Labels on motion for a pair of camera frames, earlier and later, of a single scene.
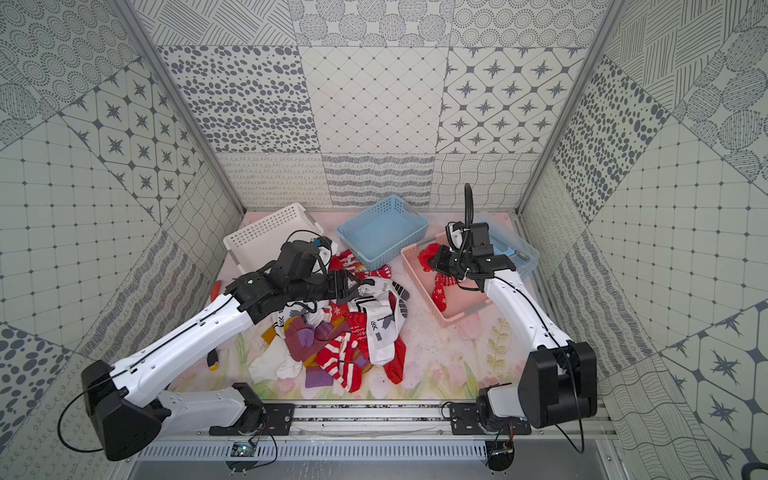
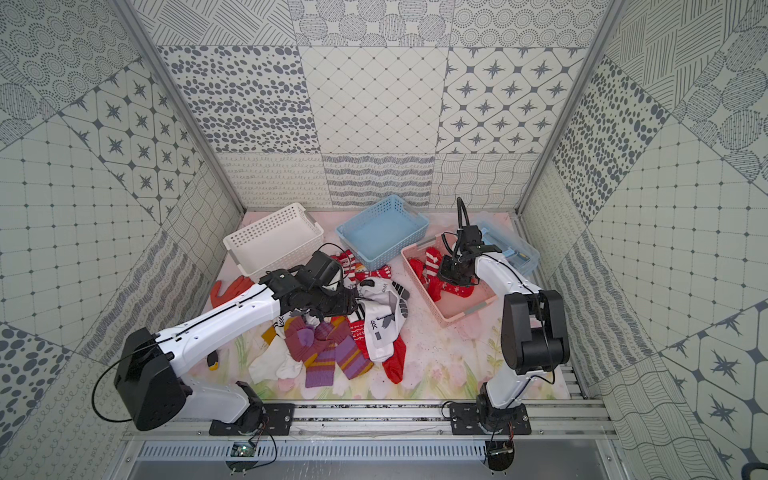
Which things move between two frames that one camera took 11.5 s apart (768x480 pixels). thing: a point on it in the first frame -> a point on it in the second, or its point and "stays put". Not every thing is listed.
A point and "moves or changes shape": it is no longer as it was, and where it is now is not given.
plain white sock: [275, 363] stays put
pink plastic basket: [461, 298] stays put
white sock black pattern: [383, 302] stays put
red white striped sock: [332, 357] -> [433, 257]
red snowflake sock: [442, 280] moves or changes shape
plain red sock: [394, 369] stays put
